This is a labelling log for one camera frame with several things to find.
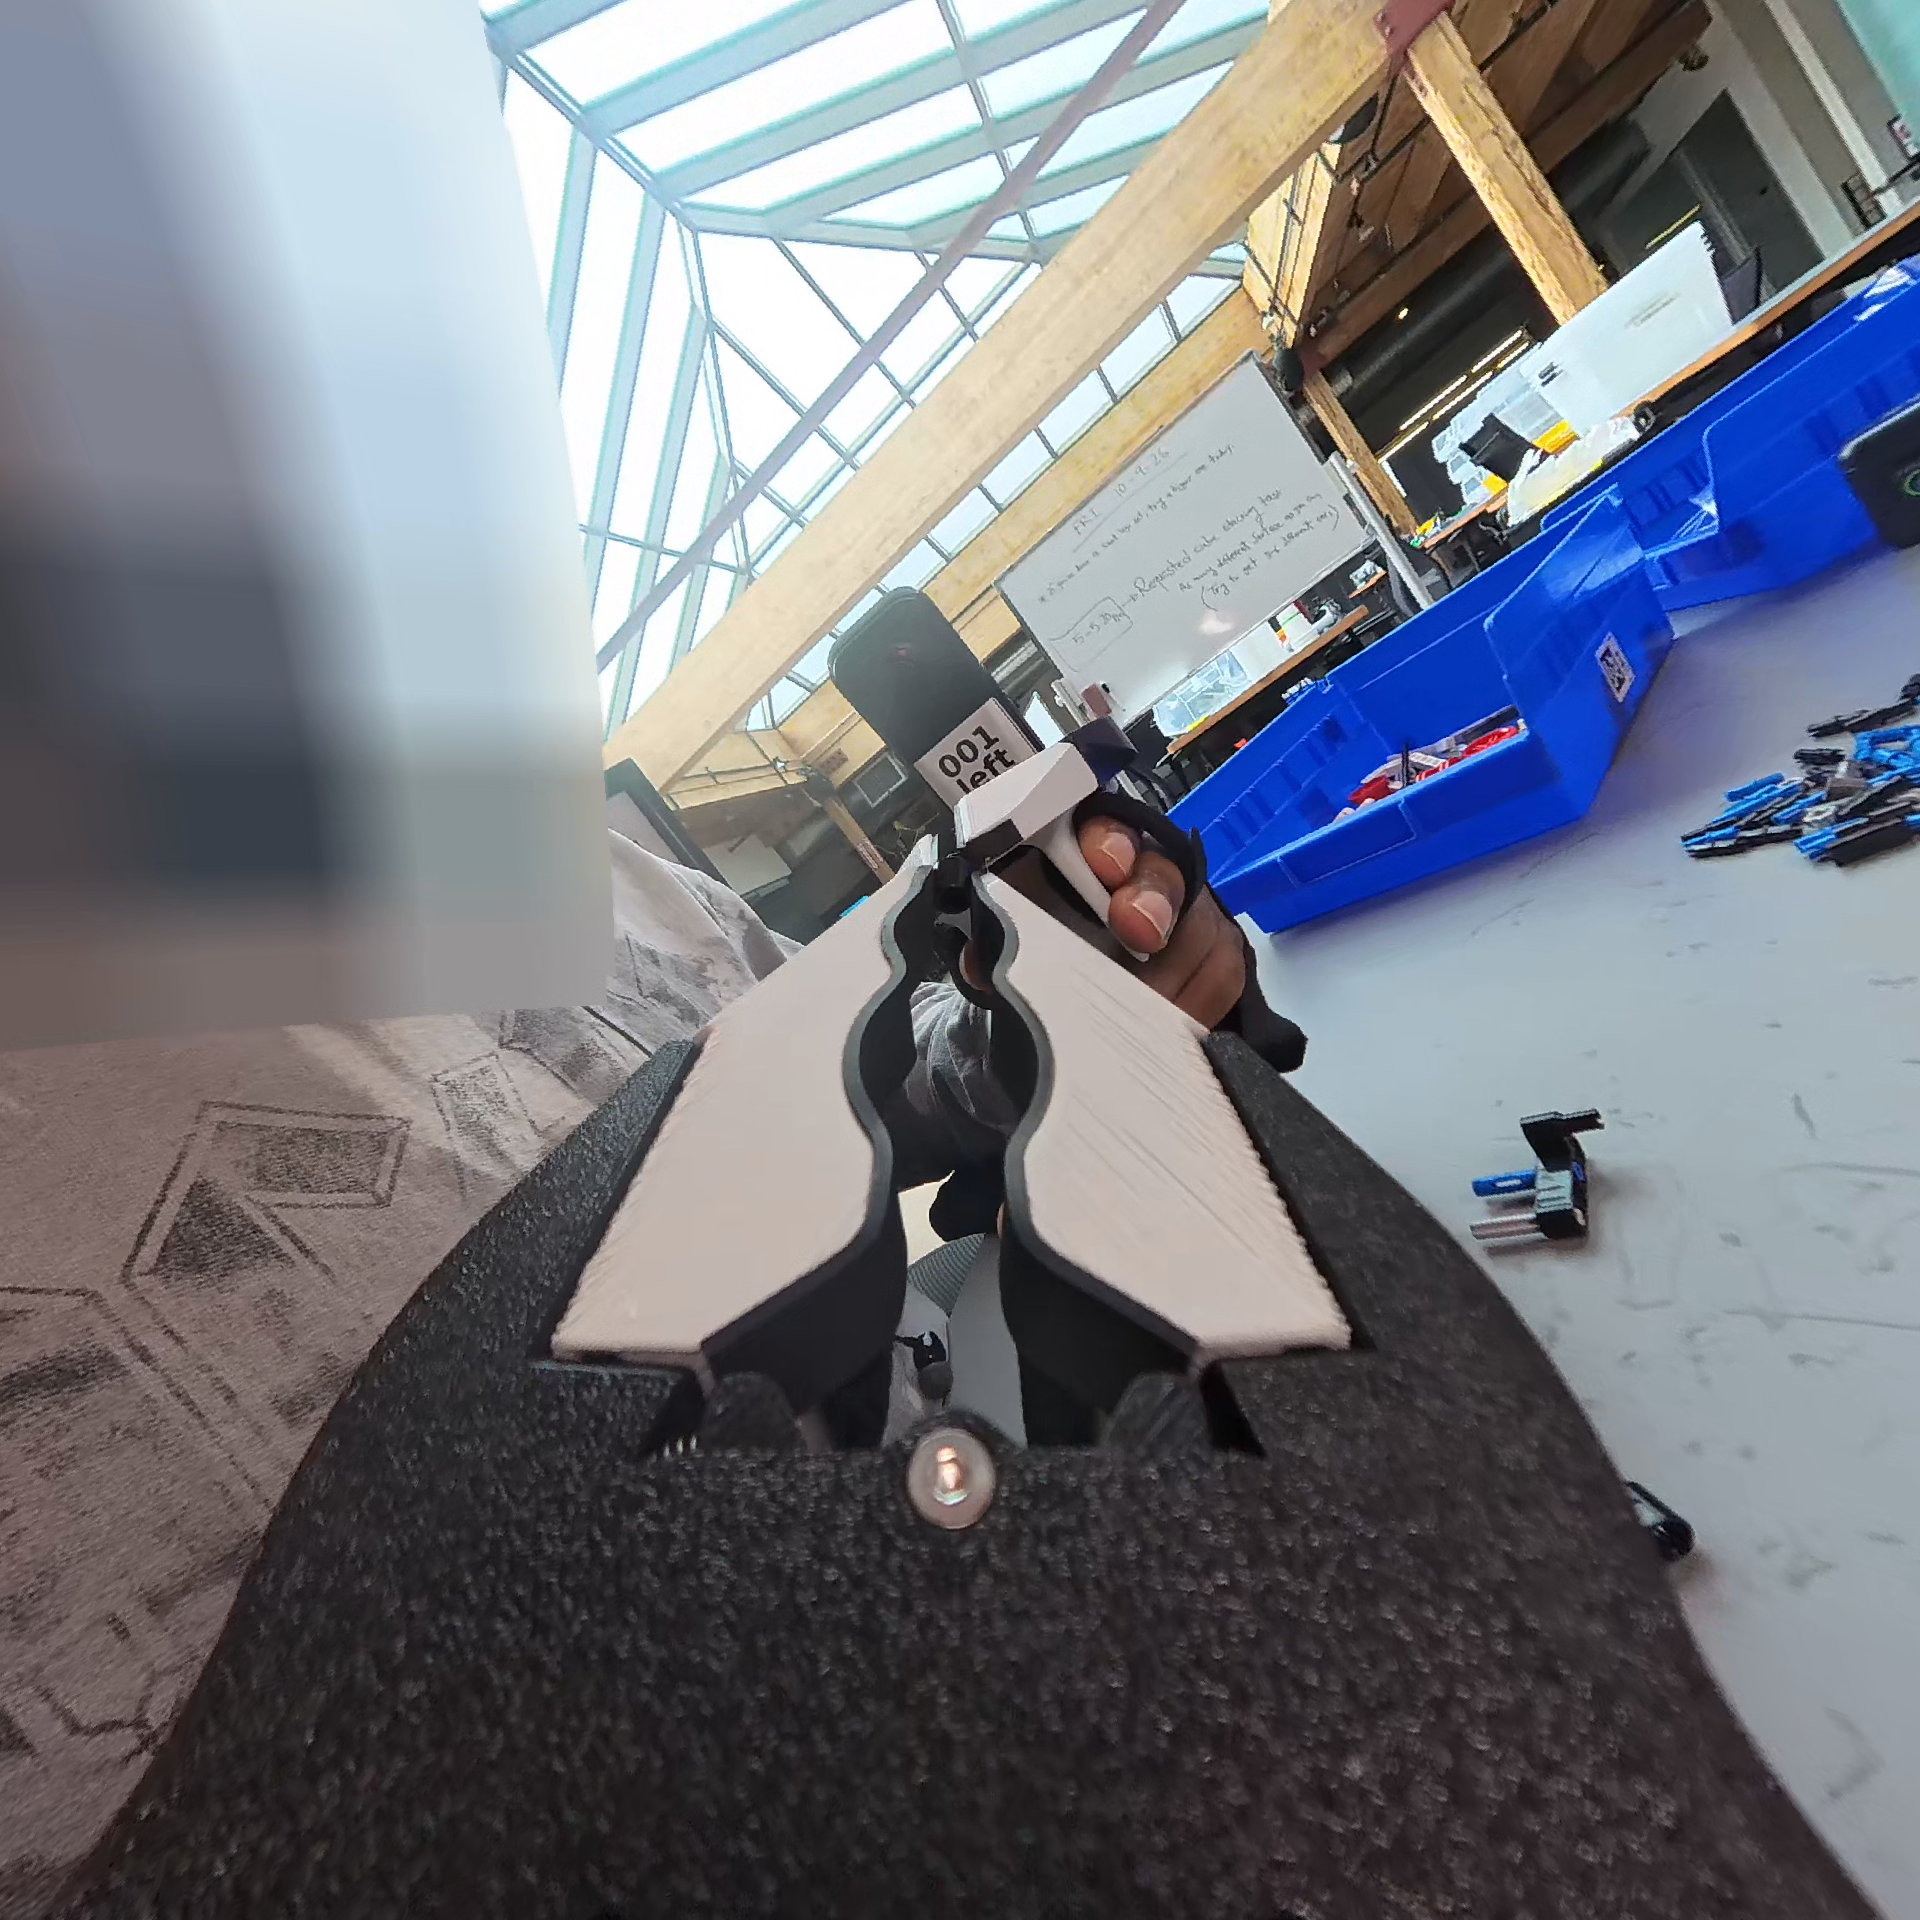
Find whiteboard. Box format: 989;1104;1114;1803
996;352;1373;722

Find blue bin with red parts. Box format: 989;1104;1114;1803
1169;503;1677;935

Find large blue bin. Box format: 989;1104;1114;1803
1546;257;1920;616

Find black device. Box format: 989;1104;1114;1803
1839;402;1920;550

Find pile of red brick parts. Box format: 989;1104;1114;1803
1341;718;1529;812

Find white storage box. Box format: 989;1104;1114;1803
1516;225;1743;414

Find person's left hand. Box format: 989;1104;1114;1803
949;826;1307;1074

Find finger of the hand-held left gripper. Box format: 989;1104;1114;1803
952;743;1121;868

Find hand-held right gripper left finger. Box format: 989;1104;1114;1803
546;857;945;1455

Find pile of blue black pins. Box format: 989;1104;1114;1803
1681;704;1920;868

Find clear plastic boxes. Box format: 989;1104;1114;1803
1424;383;1594;513

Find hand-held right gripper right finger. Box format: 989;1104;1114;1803
967;867;1355;1455

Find grey patterned sweatshirt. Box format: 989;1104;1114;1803
0;833;811;1878

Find black brick with blue pin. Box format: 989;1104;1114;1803
1471;1106;1608;1244

